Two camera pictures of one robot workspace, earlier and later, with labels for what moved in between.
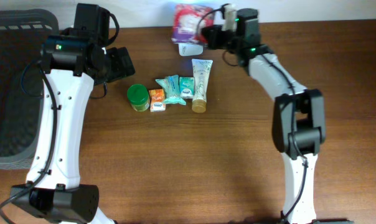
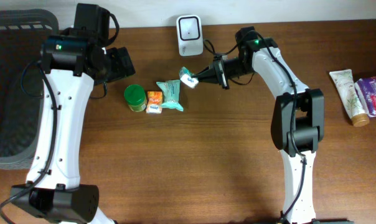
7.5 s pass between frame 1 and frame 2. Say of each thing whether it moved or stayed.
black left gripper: stayed
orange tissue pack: moved
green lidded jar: stayed
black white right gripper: moved
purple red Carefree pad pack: moved
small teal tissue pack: moved
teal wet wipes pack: moved
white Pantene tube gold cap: moved
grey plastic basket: stayed
